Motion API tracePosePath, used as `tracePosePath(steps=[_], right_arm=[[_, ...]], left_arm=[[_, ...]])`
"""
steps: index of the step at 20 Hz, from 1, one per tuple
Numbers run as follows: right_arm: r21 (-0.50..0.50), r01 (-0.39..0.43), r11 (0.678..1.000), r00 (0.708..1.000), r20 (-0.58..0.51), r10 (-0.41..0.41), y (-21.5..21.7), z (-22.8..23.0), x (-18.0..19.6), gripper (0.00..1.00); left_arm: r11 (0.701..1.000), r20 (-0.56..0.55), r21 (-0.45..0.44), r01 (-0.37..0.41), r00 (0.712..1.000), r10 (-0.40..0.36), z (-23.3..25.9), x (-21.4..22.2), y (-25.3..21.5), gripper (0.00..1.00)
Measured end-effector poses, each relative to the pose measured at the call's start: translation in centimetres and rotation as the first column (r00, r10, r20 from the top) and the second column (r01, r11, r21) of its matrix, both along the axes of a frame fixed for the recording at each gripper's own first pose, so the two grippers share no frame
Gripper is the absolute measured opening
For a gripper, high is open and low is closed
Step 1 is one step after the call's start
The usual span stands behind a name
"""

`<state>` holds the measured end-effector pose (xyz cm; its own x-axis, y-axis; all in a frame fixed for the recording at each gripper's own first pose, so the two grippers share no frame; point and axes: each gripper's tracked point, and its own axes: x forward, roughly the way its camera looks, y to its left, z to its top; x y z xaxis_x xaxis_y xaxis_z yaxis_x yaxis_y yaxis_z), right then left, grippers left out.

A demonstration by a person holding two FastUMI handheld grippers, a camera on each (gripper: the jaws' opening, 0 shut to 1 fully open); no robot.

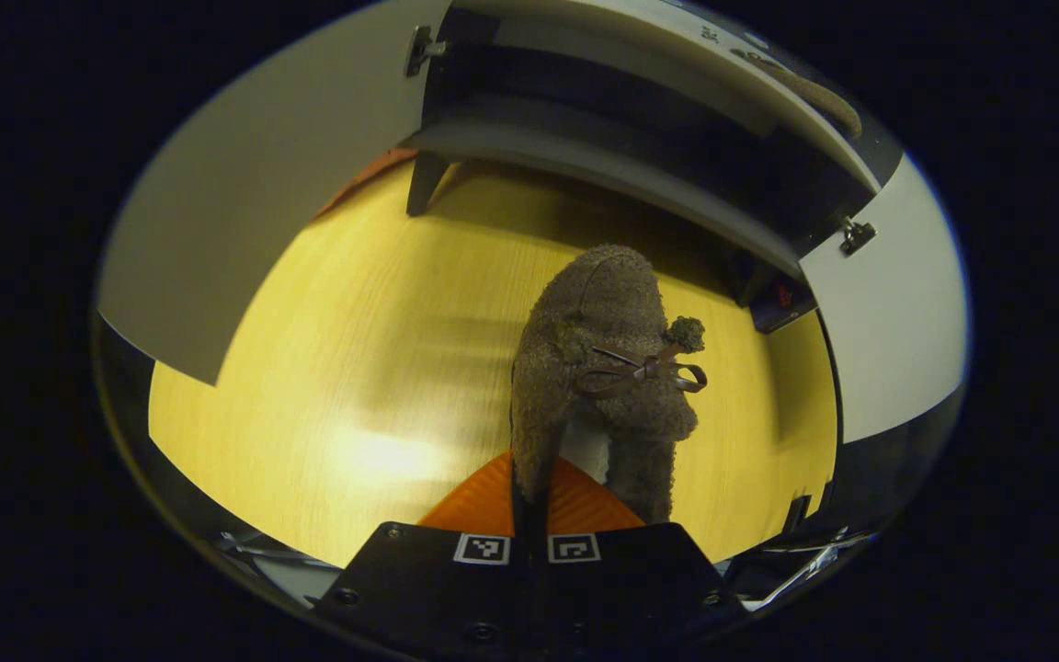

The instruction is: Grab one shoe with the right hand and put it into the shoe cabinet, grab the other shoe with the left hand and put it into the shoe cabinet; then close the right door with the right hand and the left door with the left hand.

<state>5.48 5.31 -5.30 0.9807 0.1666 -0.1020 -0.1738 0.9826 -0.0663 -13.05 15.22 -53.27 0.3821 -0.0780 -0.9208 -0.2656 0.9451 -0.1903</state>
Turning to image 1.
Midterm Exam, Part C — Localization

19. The white shoe cabinet door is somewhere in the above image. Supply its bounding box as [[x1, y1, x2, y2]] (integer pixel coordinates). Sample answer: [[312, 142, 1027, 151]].
[[96, 0, 452, 387], [798, 154, 970, 444]]

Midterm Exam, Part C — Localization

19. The brown fuzzy shoe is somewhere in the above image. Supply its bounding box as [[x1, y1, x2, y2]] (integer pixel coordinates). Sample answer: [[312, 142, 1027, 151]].
[[734, 48, 864, 141], [509, 244, 710, 527]]

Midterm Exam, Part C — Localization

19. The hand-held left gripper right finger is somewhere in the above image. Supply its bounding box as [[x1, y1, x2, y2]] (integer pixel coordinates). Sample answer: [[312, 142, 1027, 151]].
[[529, 455, 752, 661]]

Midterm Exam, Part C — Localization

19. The metal door hinge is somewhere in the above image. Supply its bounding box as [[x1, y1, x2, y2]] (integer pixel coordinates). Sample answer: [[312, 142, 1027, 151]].
[[404, 25, 449, 78], [839, 217, 878, 257]]

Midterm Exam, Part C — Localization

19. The grey white shoe cabinet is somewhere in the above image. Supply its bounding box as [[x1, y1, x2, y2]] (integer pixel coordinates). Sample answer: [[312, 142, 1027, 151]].
[[401, 0, 907, 334]]

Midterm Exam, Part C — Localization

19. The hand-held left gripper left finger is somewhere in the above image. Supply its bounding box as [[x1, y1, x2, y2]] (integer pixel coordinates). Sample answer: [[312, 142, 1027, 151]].
[[309, 451, 530, 661]]

